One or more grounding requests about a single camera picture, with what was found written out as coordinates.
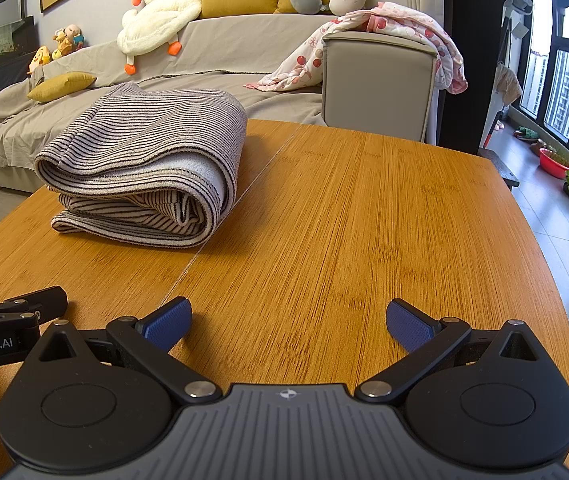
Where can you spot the red basin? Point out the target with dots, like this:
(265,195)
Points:
(555,164)

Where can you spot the white goose plush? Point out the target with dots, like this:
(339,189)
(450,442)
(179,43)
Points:
(159,15)

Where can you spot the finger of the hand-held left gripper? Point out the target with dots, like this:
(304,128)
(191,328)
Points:
(24,305)

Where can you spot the hanging beige cloth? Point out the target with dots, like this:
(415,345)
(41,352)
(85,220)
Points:
(508,85)

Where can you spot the striped beige garment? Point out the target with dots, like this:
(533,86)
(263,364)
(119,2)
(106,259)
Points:
(154,125)

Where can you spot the yellow toy doll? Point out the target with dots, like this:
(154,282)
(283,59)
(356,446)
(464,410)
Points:
(39,59)

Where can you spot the beige sofa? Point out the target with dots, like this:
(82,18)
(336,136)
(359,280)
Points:
(244,45)
(379,85)

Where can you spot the small yellow pillow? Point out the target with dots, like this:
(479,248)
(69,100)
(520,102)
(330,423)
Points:
(62,87)

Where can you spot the colourful toy doll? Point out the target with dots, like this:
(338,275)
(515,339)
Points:
(77,36)

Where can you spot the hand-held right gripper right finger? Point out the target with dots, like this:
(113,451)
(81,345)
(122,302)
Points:
(409,325)

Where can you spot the dark green shoes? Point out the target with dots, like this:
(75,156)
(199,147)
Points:
(526,134)

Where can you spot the pink floral blanket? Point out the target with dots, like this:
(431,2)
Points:
(414,25)

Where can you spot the dark curtain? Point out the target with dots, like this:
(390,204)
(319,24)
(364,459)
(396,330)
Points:
(469,60)

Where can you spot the small brown toy doll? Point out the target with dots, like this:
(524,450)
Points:
(62,44)

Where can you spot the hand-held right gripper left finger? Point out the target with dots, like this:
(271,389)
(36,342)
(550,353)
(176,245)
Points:
(169,322)

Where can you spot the hanging grey garment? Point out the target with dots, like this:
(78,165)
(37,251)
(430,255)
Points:
(516,7)

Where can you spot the dark wooden stool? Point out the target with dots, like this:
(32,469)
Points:
(499,166)

